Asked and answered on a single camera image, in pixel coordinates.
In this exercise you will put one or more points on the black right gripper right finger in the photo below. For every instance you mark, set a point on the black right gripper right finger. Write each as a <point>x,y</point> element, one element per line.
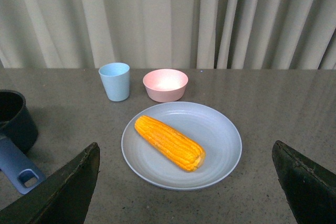
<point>309,187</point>

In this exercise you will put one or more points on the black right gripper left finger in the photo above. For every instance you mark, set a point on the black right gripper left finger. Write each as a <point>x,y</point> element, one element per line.
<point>64,197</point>

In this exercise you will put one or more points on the dark blue saucepan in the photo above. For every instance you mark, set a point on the dark blue saucepan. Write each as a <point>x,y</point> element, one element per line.
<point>18,134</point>

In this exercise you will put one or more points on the yellow corn cob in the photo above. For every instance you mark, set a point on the yellow corn cob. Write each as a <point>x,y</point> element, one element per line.
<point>174,145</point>

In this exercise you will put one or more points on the light blue plate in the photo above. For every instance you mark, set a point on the light blue plate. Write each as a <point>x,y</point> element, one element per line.
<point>208,127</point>

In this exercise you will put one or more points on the light blue cup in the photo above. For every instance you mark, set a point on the light blue cup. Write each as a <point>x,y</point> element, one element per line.
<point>115,78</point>

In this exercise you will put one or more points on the pink bowl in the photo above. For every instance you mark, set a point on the pink bowl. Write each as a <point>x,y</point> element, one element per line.
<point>165,85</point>

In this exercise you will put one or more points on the white curtain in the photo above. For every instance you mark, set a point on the white curtain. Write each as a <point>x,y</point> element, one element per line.
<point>219,34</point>

